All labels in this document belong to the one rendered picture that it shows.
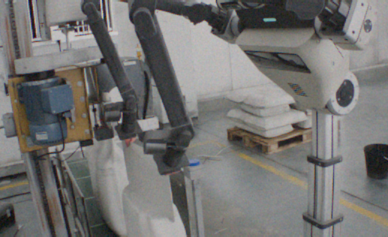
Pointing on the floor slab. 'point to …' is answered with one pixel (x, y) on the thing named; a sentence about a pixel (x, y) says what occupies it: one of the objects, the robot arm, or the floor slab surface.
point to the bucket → (379, 160)
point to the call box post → (197, 207)
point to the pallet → (249, 139)
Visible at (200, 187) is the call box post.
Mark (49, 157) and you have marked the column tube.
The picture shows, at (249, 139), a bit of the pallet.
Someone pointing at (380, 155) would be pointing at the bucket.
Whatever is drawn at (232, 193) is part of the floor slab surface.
